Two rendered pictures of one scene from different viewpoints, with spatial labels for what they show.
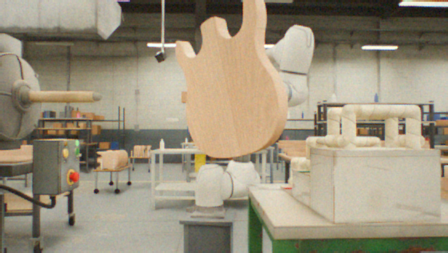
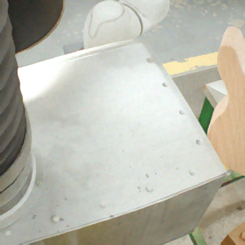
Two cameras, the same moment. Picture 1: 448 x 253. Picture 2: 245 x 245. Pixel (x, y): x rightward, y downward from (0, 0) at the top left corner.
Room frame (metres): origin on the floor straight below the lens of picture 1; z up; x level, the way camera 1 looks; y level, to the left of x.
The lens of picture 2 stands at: (0.58, 0.47, 1.82)
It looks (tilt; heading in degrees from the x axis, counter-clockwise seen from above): 53 degrees down; 335
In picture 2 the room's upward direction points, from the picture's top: 5 degrees clockwise
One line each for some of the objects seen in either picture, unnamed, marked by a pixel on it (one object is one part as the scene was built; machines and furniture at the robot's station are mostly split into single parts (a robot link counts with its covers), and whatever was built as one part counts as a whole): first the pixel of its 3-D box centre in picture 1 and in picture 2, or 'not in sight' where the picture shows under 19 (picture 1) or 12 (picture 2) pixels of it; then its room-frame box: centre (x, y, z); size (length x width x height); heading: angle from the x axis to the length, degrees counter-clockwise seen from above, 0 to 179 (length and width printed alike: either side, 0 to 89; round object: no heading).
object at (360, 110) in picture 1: (381, 110); not in sight; (0.71, -0.39, 1.20); 0.20 x 0.03 x 0.03; 94
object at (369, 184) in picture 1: (370, 181); not in sight; (0.75, -0.39, 1.02); 0.27 x 0.15 x 0.17; 95
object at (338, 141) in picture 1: (336, 141); not in sight; (0.74, -0.29, 1.12); 0.11 x 0.03 x 0.03; 5
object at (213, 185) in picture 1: (211, 183); (108, 29); (1.61, 0.06, 0.87); 0.18 x 0.16 x 0.22; 118
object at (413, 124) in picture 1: (413, 130); not in sight; (0.71, -0.48, 1.15); 0.03 x 0.03 x 0.09
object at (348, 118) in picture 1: (348, 130); not in sight; (0.70, -0.31, 1.15); 0.03 x 0.03 x 0.09
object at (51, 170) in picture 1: (35, 174); not in sight; (1.08, 0.71, 0.99); 0.24 x 0.21 x 0.26; 92
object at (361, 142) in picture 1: (348, 142); not in sight; (0.87, -0.38, 1.12); 0.20 x 0.03 x 0.03; 94
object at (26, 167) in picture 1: (25, 167); not in sight; (1.03, 0.71, 1.02); 0.19 x 0.04 x 0.04; 2
